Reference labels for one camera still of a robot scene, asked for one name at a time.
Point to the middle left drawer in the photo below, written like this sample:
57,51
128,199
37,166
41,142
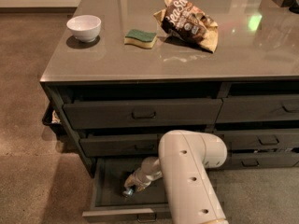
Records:
117,145

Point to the brown chip bag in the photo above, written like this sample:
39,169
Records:
184,20

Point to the top left drawer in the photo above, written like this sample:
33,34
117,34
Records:
141,113

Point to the middle right drawer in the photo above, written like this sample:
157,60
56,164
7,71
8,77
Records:
260,139

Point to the bottom right drawer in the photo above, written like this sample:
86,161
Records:
261,161

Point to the open bottom left drawer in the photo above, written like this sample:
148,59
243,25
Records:
110,205

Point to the grey counter cabinet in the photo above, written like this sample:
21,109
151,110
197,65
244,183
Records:
258,54

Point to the white ceramic bowl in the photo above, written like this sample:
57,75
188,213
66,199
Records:
84,28

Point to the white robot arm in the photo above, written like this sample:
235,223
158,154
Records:
182,160

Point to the redbull can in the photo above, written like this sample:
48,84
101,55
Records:
129,192

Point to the green and yellow sponge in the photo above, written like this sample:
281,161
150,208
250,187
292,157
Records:
142,39

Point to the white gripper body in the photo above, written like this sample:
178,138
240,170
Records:
140,175

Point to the dark side basket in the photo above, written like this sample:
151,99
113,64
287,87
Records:
51,120

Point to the top right drawer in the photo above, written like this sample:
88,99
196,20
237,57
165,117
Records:
259,108

